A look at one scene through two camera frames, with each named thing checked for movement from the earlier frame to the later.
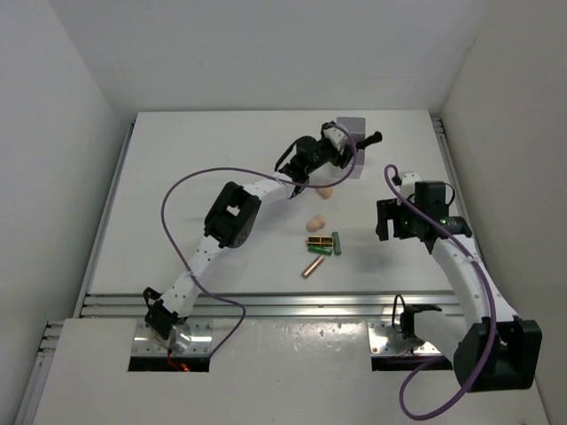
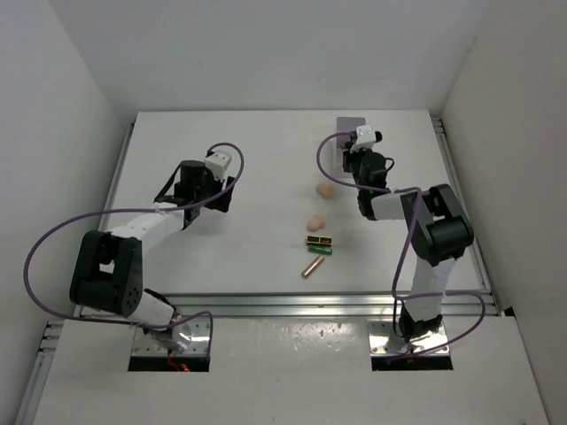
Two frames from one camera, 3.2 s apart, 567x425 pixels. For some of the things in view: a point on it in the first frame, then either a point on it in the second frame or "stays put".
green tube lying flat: [322, 249] stays put
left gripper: [340, 158] to [220, 203]
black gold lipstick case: [320, 240] stays put
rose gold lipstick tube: [313, 266] stays put
